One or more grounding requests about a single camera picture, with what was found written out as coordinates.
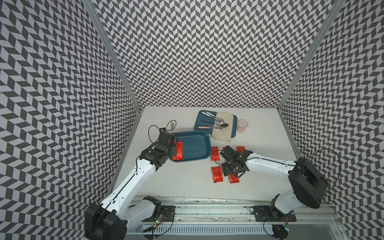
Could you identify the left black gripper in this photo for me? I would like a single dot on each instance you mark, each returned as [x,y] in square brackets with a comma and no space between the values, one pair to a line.
[173,150]

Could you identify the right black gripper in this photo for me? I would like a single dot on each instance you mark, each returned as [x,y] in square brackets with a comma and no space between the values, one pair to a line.
[226,171]

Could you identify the red foil tea bag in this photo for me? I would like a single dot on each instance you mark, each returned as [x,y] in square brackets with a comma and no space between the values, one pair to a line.
[215,154]
[233,179]
[240,149]
[179,151]
[217,174]

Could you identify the teal plastic storage box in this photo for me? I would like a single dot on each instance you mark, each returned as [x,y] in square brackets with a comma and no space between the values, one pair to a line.
[196,145]

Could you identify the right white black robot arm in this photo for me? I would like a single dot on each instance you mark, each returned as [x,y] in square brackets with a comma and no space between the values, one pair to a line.
[308,185]

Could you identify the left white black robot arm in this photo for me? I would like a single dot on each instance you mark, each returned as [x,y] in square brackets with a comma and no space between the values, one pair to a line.
[113,217]

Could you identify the pink translucent cup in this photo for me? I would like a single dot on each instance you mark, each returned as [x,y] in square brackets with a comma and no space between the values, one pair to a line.
[241,126]

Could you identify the black metal spoon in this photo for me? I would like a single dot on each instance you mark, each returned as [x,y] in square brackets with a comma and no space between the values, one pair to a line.
[213,123]

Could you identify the teal flat tray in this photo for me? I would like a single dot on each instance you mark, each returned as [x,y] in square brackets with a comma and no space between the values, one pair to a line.
[229,119]

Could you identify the pink handle spoon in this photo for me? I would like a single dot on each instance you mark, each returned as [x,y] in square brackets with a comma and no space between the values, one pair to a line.
[218,128]

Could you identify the white handle spoon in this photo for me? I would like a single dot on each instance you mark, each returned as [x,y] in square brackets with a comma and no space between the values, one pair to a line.
[216,120]

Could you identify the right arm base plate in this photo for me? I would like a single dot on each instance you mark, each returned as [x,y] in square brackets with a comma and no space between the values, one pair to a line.
[263,213]

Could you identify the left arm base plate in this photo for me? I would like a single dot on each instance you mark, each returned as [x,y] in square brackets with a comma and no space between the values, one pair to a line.
[165,213]

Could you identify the aluminium front rail frame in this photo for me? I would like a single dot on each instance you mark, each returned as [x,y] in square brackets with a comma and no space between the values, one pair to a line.
[237,220]

